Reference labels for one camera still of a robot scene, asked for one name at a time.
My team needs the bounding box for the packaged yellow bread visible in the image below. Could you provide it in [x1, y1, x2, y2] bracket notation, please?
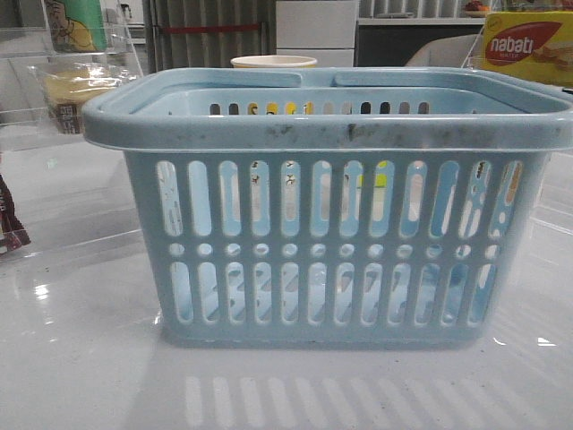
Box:
[28, 62, 139, 134]

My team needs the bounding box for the light blue plastic basket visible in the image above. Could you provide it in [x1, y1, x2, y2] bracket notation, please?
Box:
[81, 67, 572, 348]

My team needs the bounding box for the yellow paper cup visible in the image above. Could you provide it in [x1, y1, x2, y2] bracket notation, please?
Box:
[230, 55, 318, 68]

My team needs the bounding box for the white cabinet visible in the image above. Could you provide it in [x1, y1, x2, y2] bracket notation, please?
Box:
[275, 1, 358, 67]

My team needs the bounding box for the dark red snack packet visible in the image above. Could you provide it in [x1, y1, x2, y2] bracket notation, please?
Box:
[1, 178, 30, 255]

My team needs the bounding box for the clear acrylic display stand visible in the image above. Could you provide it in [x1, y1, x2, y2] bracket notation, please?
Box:
[1, 1, 142, 152]

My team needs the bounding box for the green yellow cartoon package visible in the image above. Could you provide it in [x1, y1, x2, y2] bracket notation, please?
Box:
[44, 0, 107, 53]

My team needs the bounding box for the yellow nabati wafer box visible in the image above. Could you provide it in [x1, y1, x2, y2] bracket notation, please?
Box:
[480, 12, 572, 87]

